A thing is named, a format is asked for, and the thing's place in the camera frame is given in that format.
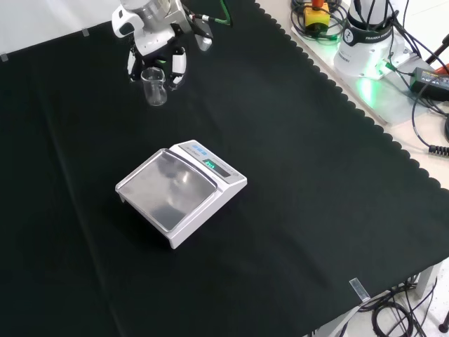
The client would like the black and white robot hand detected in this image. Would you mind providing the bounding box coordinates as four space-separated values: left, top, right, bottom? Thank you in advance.
126 22 188 92

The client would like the small clear glass beaker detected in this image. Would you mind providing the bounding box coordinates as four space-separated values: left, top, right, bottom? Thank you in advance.
140 67 167 107

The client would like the white electronic balance steel pan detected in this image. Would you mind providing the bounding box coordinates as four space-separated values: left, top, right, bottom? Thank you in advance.
114 139 248 251

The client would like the yellow stop button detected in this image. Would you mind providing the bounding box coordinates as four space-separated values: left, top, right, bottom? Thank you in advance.
302 0 331 32

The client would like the black bench cloth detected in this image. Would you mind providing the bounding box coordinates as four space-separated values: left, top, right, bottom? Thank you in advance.
0 0 449 337

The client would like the pale base board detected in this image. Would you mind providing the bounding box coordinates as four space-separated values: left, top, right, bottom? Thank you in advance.
290 23 438 126

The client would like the black power adapter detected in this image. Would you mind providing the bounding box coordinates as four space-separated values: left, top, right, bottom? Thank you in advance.
409 66 449 93

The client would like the black and red tripod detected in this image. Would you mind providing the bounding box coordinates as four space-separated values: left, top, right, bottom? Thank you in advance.
424 33 449 77

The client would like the white table leg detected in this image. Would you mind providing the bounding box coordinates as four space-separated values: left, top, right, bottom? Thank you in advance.
416 262 443 300

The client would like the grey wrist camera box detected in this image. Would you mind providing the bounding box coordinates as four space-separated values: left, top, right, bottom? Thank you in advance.
189 16 214 53

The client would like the green cable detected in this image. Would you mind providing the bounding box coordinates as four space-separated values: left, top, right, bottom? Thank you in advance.
191 0 234 27

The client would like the black coiled cable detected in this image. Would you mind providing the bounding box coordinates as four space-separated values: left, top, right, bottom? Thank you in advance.
410 91 449 156

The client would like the black cable bundle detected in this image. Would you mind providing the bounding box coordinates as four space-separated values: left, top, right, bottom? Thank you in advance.
360 277 440 337

